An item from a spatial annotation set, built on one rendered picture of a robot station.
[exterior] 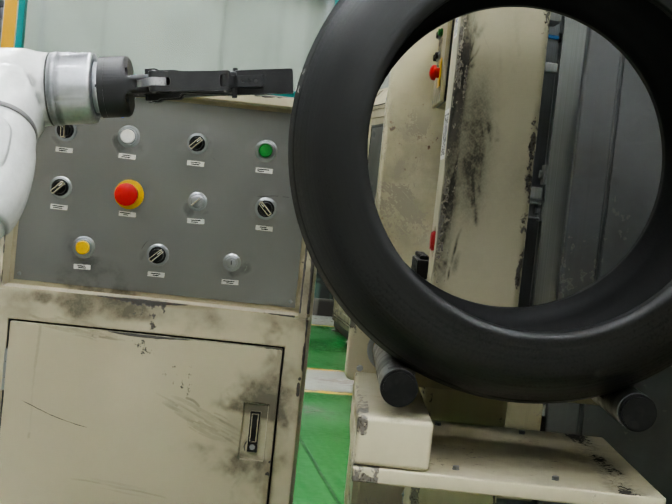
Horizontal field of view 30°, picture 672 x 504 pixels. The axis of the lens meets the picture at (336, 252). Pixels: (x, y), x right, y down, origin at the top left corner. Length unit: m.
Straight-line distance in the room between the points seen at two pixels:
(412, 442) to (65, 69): 0.61
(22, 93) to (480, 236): 0.69
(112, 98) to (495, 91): 0.58
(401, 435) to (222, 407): 0.75
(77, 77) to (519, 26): 0.66
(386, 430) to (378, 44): 0.44
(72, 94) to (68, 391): 0.79
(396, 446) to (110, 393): 0.83
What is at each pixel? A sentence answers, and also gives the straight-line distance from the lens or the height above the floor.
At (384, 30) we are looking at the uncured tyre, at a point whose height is 1.31.
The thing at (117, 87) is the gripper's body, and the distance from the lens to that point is 1.54.
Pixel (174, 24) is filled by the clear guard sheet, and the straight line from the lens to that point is 2.20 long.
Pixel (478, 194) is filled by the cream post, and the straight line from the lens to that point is 1.83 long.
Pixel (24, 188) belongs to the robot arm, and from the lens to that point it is 1.47.
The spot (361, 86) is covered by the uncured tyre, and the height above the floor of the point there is 1.24.
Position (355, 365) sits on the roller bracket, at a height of 0.87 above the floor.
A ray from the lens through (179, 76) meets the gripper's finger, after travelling 1.52.
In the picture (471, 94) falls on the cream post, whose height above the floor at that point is 1.28.
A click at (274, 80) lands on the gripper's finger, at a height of 1.25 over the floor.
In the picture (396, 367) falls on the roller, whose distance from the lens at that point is 1.48.
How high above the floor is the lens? 1.13
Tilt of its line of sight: 3 degrees down
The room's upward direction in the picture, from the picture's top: 6 degrees clockwise
